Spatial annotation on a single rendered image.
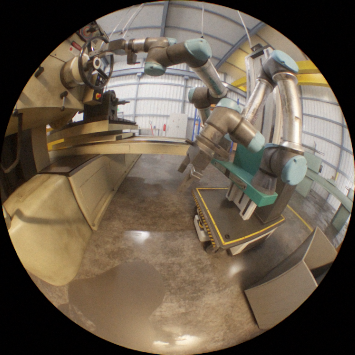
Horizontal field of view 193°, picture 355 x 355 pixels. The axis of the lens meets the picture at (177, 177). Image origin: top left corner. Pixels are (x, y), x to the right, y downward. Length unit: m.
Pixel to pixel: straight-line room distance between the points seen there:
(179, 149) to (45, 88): 1.22
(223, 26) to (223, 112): 7.96
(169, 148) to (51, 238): 1.25
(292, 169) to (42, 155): 1.76
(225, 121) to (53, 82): 0.86
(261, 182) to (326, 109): 9.20
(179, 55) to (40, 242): 0.99
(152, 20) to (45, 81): 7.63
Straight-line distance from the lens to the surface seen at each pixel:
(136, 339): 0.95
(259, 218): 0.99
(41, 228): 0.78
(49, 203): 0.79
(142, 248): 0.96
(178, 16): 7.91
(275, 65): 0.53
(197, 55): 0.34
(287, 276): 0.69
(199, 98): 0.67
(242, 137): 0.34
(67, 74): 0.80
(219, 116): 0.32
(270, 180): 0.55
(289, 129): 0.45
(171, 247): 0.95
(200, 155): 0.29
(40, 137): 1.44
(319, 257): 1.18
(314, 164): 4.67
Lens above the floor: 0.85
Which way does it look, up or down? 25 degrees down
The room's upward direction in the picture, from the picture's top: 6 degrees clockwise
